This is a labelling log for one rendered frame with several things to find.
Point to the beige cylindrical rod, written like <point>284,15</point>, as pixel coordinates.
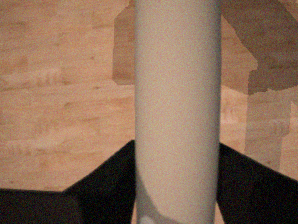
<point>178,57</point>

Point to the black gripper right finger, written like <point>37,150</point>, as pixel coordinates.
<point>251,193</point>

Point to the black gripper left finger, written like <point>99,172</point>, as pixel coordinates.
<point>105,196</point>

